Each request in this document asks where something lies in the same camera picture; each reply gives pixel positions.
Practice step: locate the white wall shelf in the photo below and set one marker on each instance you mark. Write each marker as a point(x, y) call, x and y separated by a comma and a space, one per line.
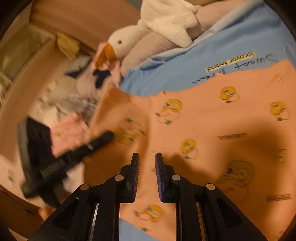
point(17, 51)

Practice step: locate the pink shirt under goose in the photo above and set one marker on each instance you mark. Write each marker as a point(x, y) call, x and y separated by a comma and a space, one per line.
point(114, 67)

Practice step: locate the white plush goose toy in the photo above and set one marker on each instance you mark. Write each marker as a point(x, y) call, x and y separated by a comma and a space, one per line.
point(170, 19)

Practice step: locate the dark navy garment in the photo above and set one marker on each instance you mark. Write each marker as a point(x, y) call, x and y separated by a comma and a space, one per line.
point(100, 76)

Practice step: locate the pink and grey curtains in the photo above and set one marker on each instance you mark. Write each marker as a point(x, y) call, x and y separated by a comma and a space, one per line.
point(91, 22)

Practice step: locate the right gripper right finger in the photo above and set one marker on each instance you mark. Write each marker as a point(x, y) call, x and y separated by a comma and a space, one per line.
point(202, 212)

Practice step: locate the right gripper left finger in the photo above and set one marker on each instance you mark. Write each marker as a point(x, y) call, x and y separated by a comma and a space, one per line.
point(92, 212)

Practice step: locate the blue floral bed blanket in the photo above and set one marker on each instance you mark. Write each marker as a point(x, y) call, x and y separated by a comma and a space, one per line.
point(252, 36)

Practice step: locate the orange cartoon print pajama pants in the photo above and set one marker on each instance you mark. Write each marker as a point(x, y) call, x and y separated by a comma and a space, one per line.
point(236, 131)

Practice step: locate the pink quilted garment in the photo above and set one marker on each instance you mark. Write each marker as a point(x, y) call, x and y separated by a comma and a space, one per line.
point(68, 134)

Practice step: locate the grey plaid pillow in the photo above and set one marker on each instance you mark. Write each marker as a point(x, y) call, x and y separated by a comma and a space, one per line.
point(61, 98)

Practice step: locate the straw fan on wall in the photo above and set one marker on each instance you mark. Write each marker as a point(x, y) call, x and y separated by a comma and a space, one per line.
point(69, 46)

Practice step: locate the mauve long pillow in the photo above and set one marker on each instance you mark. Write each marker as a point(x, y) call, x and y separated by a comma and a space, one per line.
point(208, 13)

